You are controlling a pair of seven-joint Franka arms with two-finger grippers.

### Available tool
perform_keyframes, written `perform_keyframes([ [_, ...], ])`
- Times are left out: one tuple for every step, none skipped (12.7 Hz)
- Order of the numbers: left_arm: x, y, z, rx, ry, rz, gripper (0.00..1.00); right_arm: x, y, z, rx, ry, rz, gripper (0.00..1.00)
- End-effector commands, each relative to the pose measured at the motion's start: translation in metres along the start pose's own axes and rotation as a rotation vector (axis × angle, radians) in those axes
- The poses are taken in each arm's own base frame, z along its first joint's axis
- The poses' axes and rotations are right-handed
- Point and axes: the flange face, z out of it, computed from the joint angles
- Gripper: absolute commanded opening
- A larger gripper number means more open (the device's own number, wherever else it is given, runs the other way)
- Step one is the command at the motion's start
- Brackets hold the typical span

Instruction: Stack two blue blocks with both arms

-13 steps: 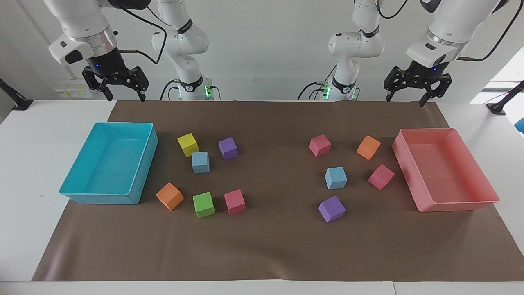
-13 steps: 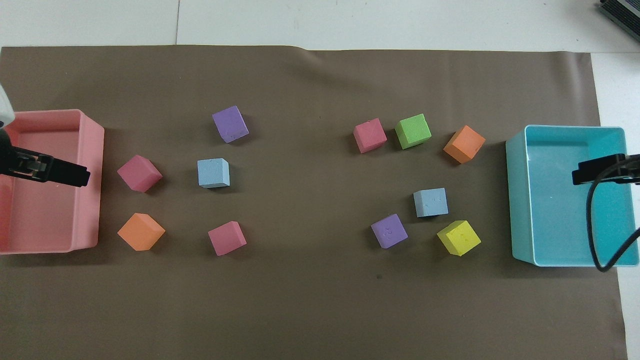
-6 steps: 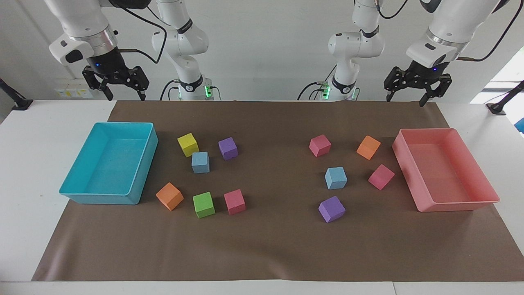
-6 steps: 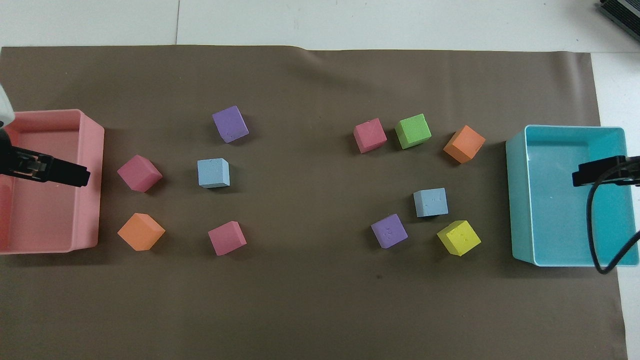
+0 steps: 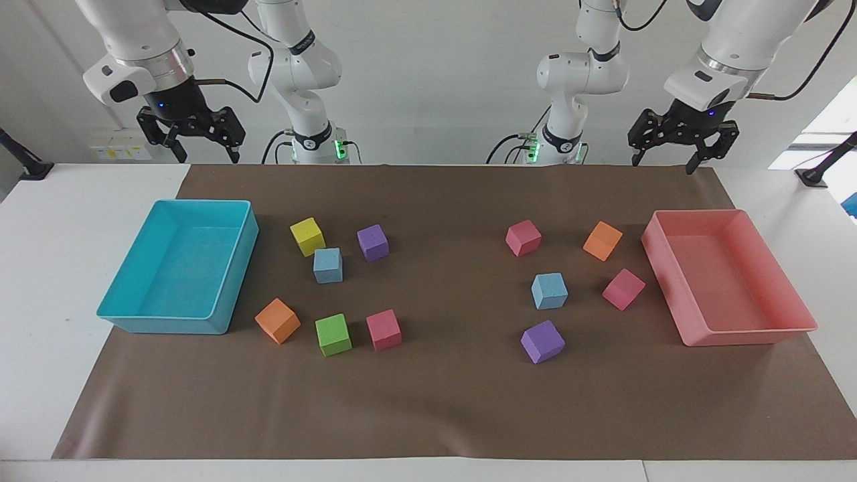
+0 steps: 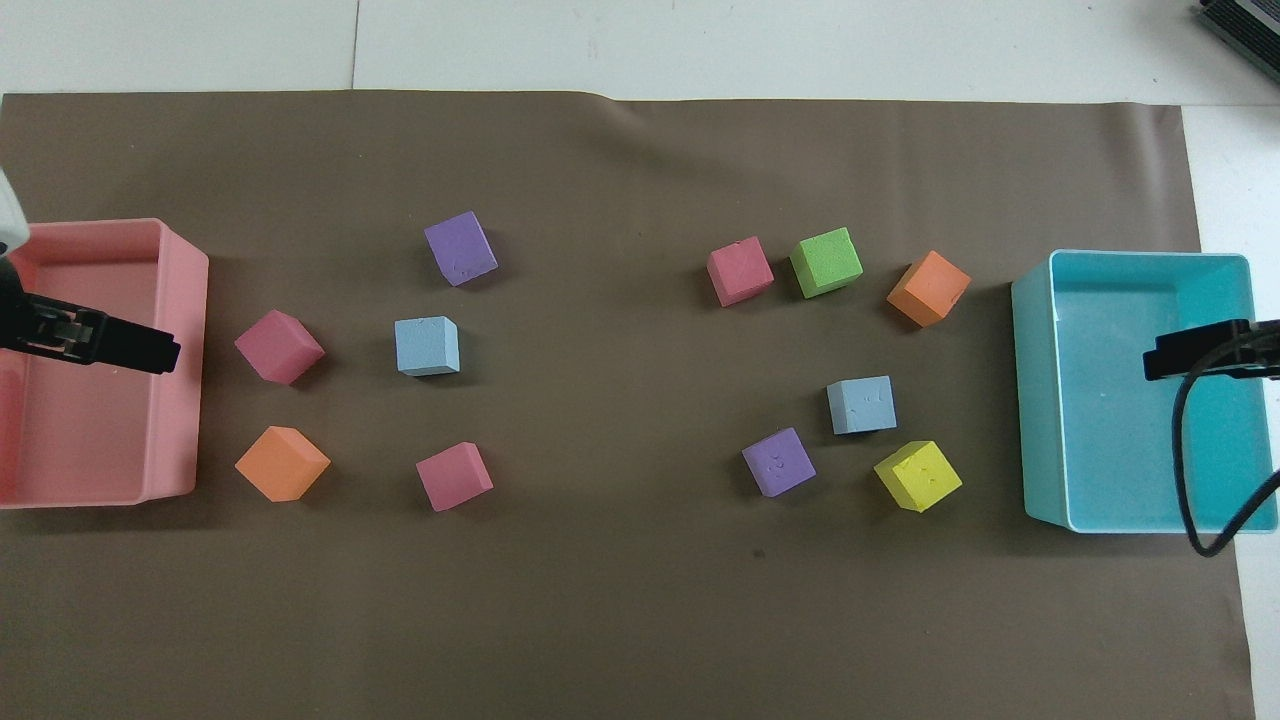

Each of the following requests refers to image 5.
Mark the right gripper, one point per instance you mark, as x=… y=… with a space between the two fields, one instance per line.
x=177 y=104

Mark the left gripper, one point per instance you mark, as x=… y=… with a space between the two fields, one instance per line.
x=699 y=122

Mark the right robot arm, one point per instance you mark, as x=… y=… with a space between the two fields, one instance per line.
x=304 y=63

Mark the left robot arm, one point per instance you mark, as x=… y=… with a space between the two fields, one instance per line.
x=582 y=70

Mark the orange foam block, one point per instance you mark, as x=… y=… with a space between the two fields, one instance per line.
x=602 y=241
x=277 y=321

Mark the black stand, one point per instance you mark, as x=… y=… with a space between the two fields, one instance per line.
x=27 y=164
x=820 y=171

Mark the blue plastic tray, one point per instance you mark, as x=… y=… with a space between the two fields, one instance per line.
x=181 y=268

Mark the pink plastic tray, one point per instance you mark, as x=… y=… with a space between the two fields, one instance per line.
x=726 y=281

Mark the yellow foam block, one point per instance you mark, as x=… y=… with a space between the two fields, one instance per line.
x=308 y=237

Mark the pink foam block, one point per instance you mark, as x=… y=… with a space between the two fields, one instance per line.
x=623 y=289
x=523 y=238
x=383 y=330

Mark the light blue foam block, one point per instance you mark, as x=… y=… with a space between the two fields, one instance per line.
x=328 y=266
x=550 y=291

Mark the purple foam block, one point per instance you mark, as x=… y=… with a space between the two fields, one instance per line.
x=373 y=243
x=542 y=342

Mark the green foam block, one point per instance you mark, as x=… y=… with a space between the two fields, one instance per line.
x=333 y=335

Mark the white wall socket panel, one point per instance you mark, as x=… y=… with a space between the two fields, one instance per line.
x=120 y=146

